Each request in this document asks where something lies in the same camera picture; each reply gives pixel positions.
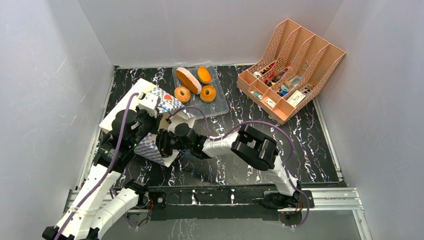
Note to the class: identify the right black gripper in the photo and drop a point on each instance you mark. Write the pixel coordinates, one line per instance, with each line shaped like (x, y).
(165, 142)

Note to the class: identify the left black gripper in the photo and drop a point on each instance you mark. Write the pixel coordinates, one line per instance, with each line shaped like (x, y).
(156, 121)

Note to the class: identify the brown checkered paper bag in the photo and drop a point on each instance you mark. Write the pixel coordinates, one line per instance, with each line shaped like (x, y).
(168, 106)

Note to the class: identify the sugared orange fake donut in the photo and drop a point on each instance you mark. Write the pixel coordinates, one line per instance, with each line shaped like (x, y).
(182, 94)

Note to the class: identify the pink sugared bread slice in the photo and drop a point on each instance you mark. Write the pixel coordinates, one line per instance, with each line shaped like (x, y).
(189, 80)

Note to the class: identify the round orange fake bun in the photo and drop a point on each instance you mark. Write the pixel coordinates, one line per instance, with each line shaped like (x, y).
(203, 75)

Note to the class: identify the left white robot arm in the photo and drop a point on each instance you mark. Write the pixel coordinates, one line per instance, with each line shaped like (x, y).
(86, 218)

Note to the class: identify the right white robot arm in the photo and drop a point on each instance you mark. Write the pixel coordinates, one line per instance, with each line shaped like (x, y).
(257, 149)

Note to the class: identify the clear plastic tray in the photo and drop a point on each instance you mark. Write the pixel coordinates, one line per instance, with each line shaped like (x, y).
(196, 106)

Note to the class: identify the pink file organizer rack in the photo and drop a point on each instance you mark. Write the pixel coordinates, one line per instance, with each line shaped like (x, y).
(293, 70)

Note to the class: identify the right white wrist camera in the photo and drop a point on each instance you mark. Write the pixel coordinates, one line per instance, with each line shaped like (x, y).
(173, 122)

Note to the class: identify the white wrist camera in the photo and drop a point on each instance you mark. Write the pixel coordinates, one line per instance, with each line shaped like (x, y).
(149, 102)
(173, 122)

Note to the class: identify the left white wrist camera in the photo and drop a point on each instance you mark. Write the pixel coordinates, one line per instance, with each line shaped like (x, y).
(149, 102)

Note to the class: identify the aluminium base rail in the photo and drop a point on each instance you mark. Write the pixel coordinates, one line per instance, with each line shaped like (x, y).
(243, 202)

